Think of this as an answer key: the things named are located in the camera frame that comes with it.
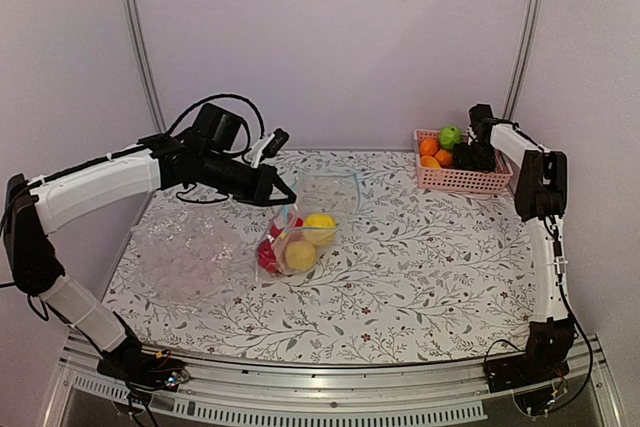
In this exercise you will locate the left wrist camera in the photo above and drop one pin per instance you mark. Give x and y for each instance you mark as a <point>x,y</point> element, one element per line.
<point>267,147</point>

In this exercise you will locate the aluminium table front rail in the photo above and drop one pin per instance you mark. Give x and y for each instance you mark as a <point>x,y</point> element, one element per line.
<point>226,391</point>

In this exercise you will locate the left aluminium wall post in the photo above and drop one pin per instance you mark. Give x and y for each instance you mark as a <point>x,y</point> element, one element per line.
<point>135,28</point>

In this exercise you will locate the clear zip top bag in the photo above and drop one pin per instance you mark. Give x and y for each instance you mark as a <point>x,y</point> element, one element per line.
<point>300,232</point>

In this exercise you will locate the green toy apple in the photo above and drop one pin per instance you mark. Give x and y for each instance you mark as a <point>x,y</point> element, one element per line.
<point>449,137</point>

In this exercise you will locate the red toy pomegranate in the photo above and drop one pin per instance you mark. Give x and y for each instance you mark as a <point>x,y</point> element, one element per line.
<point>266,258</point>

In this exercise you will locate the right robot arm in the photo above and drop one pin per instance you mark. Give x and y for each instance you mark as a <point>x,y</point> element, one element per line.
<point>540,201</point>

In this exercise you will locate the right aluminium wall post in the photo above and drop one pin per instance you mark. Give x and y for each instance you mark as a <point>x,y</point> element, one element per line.
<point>526,43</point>

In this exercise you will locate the red toy bell pepper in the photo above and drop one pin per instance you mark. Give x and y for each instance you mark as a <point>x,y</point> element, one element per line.
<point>279,230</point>

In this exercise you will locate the floral tablecloth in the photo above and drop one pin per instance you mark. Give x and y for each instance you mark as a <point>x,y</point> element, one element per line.
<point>415,275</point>

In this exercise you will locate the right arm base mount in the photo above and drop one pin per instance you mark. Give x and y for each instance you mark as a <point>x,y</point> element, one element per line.
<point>518,370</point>

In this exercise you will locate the yellow toy lemon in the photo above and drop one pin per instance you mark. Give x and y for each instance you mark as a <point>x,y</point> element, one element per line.
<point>320,229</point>
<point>300,256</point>

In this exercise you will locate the round orange toy fruit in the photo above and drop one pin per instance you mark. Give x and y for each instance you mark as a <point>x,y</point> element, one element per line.
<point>429,147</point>

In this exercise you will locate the crumpled clear plastic bags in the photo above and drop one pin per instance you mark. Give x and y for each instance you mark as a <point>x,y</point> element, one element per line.
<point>188,257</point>

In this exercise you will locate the pink plastic basket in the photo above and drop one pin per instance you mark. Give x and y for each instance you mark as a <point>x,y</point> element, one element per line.
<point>461,181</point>

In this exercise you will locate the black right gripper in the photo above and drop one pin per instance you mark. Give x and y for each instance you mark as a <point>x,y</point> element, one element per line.
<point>461,156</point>

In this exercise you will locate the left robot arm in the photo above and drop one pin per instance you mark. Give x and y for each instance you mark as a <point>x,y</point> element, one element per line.
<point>201,154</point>

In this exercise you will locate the aluminium wall post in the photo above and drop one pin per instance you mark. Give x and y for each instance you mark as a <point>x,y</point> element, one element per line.
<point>526,43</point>
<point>135,28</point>

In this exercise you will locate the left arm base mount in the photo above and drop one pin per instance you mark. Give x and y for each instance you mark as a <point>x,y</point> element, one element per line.
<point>149,371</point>

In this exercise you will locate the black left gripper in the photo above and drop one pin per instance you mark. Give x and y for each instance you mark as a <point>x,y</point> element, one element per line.
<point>268,176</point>

